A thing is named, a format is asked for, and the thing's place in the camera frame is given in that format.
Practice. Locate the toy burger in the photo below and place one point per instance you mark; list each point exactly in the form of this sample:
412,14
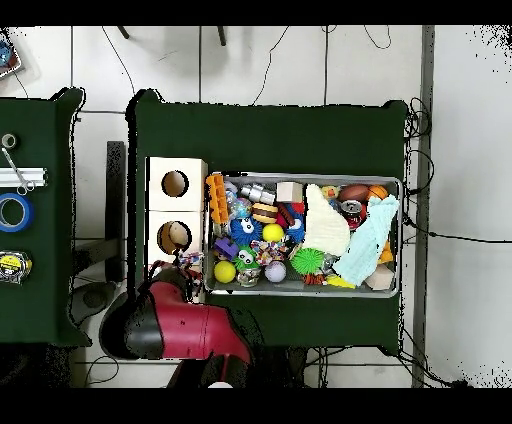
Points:
264,213

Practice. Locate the yellow ball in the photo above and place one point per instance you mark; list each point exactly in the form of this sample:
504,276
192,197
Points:
225,272
273,232

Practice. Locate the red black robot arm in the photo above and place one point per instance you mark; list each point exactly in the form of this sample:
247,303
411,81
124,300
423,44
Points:
192,328

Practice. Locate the wooden box with three holes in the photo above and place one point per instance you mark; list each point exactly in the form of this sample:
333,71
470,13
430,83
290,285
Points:
192,188

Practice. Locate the dark metal leg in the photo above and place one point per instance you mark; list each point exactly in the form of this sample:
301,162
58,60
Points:
123,32
222,36

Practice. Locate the small grey tape roll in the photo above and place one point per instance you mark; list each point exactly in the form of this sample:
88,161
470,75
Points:
8,141

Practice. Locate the yellow tape measure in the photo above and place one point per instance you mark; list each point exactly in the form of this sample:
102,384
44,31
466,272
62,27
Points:
12,264

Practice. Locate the aluminium rail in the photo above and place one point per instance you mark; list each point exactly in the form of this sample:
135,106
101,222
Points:
36,176

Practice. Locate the metal scissors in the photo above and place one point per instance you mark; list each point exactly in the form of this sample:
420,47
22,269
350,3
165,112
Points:
16,172

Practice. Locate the dark green tablecloth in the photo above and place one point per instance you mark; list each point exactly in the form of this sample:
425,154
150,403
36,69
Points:
280,140
48,300

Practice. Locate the blue tape roll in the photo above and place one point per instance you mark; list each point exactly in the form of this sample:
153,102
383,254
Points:
28,212

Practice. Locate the silver-topped soda can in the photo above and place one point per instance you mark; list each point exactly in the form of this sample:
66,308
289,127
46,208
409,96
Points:
352,208

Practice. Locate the clear mesh bin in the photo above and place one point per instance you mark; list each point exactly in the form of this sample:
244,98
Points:
288,286

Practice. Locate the mint green knitted cloth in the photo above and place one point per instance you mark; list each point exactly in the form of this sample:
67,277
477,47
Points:
368,240

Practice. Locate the cream knitted cloth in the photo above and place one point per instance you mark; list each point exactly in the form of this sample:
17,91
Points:
324,228

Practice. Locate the small cluttered tray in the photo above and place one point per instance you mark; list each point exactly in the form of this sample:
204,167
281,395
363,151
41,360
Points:
10,64

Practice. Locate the plain wooden block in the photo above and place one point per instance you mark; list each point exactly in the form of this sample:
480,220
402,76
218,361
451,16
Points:
288,192

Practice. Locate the purple toy block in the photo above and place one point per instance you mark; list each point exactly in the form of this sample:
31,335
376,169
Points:
226,248

